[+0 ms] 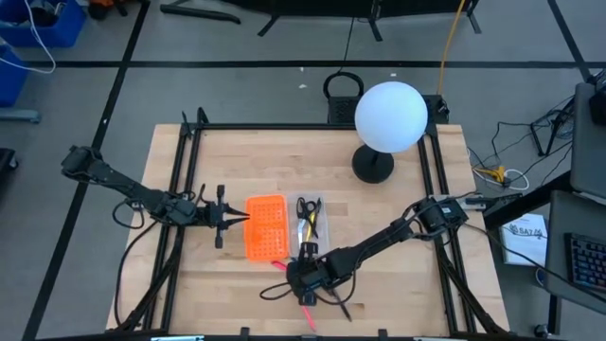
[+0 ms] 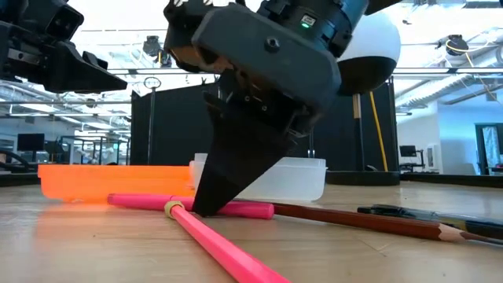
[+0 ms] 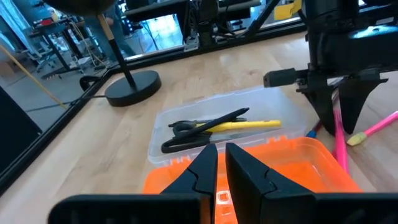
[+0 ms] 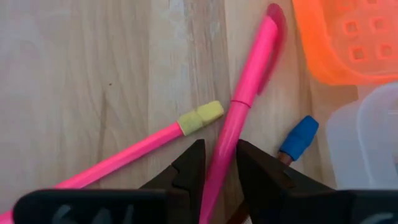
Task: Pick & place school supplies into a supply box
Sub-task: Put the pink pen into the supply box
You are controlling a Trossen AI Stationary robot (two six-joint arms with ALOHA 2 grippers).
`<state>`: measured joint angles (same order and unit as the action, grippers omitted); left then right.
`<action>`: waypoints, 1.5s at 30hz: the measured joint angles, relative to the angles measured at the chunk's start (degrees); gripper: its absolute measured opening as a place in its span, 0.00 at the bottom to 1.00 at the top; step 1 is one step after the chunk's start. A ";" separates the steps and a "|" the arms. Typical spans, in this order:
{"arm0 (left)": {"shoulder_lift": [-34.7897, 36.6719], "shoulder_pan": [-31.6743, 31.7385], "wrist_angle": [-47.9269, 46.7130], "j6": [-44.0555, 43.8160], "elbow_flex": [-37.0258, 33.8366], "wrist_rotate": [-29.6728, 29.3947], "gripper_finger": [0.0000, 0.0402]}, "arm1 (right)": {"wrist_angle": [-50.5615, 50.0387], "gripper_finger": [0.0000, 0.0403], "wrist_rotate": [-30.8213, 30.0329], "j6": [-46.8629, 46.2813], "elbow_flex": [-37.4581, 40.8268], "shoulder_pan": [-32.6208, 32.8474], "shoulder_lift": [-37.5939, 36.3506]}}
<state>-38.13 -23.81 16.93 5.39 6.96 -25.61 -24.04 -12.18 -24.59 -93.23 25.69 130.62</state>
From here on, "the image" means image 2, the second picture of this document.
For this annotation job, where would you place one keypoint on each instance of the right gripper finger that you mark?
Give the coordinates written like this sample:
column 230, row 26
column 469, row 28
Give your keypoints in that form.
column 236, row 165

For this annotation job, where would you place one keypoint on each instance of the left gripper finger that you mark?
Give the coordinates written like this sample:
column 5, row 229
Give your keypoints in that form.
column 96, row 61
column 78, row 78

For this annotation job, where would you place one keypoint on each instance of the pink pencil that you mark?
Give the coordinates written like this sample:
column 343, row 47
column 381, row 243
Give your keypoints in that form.
column 220, row 247

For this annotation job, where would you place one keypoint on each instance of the pink marker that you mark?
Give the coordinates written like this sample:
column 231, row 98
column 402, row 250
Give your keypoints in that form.
column 145, row 201

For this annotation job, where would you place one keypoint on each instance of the brown pencil blue eraser cap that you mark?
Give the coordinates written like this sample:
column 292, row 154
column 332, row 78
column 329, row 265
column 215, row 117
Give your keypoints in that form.
column 373, row 224

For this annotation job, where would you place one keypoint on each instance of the black pen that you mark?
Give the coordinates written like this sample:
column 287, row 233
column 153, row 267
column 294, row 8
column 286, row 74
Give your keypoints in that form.
column 412, row 215

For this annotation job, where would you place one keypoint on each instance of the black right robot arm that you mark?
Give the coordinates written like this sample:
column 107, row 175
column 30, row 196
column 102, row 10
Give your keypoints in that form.
column 334, row 15

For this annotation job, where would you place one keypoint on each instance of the clear plastic supply box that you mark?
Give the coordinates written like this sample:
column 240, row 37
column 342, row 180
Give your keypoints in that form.
column 298, row 178

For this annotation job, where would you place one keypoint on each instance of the orange plastic box lid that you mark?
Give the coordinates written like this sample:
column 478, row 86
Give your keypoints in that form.
column 110, row 181

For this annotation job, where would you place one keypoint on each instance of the black overhead fixture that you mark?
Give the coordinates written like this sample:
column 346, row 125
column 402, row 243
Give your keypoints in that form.
column 151, row 45
column 456, row 43

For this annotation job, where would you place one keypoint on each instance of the black partition curtain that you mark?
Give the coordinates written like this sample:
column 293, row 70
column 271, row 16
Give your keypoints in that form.
column 173, row 126

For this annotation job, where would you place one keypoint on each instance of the white globe lamp black stand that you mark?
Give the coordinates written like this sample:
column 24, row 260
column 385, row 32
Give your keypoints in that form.
column 377, row 43

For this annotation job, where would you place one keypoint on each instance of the small black monitor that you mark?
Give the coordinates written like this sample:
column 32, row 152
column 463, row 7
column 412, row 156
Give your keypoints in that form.
column 408, row 151

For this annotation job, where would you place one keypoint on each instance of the dark framed door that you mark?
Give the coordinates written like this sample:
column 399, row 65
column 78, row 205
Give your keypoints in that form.
column 489, row 149

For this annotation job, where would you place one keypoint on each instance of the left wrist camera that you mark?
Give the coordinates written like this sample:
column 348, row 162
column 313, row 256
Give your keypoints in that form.
column 64, row 21

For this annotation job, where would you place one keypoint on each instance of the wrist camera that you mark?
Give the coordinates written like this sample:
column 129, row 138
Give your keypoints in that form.
column 184, row 27
column 64, row 21

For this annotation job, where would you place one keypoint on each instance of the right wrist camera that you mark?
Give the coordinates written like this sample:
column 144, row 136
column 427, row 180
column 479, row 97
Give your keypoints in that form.
column 184, row 27

